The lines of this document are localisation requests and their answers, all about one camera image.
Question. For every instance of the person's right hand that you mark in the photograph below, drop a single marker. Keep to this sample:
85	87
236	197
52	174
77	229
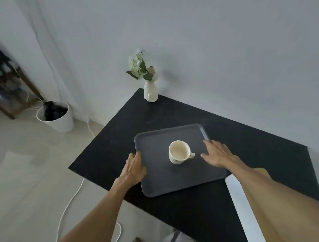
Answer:
220	155

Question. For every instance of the person's left hand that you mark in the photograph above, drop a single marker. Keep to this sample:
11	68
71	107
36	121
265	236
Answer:
130	170

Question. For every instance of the person's right thumb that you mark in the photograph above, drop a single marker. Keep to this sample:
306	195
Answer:
206	158

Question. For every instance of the person's left fingers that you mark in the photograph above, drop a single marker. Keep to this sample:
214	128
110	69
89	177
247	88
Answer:
134	156

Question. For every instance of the dark grey serving tray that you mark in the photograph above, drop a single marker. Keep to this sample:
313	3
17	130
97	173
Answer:
159	179

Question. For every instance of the person's right forearm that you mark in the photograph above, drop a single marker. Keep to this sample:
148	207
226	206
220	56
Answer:
274	204

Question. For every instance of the person's left forearm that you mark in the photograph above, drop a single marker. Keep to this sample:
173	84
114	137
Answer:
99	212

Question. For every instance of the cream ceramic cup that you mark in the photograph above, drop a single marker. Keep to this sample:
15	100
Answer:
178	153

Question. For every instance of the white cat-shaped vase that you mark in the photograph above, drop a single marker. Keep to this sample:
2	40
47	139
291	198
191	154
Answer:
150	91

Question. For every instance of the white round waste bin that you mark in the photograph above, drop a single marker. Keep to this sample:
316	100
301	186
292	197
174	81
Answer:
61	123

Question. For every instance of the white flowers with green leaves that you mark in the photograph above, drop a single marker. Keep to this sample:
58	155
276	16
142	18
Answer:
138	66

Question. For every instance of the black bin bag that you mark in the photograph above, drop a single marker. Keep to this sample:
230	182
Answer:
53	112

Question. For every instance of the brown wooden stand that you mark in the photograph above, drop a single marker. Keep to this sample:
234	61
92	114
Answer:
30	87

